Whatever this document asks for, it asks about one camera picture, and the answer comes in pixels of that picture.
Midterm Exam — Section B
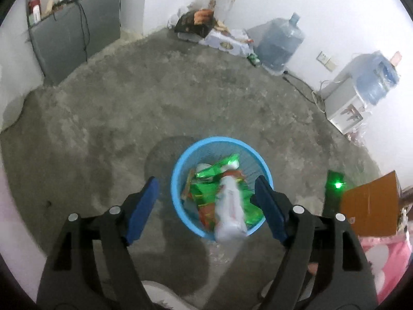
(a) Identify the white floor cable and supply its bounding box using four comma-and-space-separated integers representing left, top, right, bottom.
311, 81, 336, 113

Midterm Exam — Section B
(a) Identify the grey cabinet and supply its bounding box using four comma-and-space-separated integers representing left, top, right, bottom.
27, 0, 122, 86

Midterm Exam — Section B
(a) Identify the white fluffy slipper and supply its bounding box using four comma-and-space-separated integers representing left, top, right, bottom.
142, 280, 194, 310

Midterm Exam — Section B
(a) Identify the white plastic bottle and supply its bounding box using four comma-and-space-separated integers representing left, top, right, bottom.
213, 168, 248, 243

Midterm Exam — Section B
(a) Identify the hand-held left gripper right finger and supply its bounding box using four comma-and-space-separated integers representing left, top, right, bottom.
254, 175, 379, 310

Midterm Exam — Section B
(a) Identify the water jug on dispenser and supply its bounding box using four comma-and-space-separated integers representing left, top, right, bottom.
353, 51, 402, 105

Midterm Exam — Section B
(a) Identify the black floor cable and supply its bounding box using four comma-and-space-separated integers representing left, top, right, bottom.
282, 71, 323, 104

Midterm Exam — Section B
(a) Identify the red snack bag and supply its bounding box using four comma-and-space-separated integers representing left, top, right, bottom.
197, 205, 220, 230

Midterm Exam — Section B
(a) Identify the blue mesh wastebasket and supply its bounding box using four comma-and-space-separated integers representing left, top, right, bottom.
170, 136, 275, 241

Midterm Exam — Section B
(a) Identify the blue water jug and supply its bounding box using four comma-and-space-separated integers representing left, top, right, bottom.
256, 13, 305, 72

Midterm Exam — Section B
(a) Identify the wall socket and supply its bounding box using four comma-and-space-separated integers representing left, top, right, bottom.
316, 51, 338, 72

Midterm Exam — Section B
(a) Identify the pink blanket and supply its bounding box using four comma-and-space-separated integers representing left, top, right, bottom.
360, 220, 413, 302

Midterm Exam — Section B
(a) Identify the white plastic bag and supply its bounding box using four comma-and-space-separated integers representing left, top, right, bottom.
167, 6, 189, 28

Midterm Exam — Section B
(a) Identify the green snack bag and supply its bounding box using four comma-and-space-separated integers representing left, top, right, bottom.
185, 153, 265, 230

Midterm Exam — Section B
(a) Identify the black snack bag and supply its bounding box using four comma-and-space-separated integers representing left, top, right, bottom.
174, 9, 217, 37

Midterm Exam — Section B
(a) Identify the pink table cover sheet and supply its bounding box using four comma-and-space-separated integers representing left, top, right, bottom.
0, 98, 49, 298

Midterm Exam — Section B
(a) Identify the white water dispenser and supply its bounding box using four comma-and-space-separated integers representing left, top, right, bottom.
323, 79, 368, 134

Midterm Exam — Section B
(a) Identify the black cable on cabinet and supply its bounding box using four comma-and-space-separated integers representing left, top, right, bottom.
53, 2, 91, 63

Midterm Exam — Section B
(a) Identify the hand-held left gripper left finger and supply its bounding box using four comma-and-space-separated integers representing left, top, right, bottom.
36, 176, 160, 310

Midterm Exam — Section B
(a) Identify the printed white carton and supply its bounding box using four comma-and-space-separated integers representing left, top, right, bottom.
198, 27, 255, 57

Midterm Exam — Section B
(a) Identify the orange cardboard box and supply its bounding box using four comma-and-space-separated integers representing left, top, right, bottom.
340, 170, 404, 237

